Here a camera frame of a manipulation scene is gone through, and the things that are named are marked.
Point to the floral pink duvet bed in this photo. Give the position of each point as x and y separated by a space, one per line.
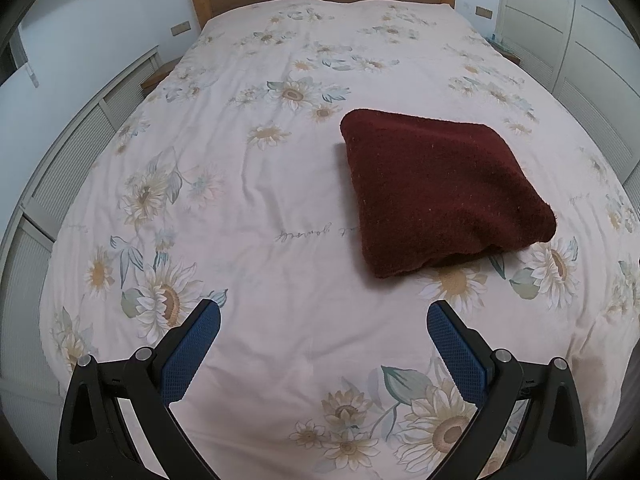
250 210

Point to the white louvered radiator cabinet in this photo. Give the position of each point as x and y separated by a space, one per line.
65 170

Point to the beige wall outlet plate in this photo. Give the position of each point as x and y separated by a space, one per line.
483 11
181 28

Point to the white louvered wardrobe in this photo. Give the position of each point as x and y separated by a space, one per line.
575 35

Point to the wooden nightstand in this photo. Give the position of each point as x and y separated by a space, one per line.
510 55
157 77

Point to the dark red towel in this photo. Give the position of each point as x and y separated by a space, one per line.
440 185

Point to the window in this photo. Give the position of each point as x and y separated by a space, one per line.
10 55

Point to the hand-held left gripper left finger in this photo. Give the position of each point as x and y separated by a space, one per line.
192 355

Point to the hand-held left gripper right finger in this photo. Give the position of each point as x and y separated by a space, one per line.
457 355

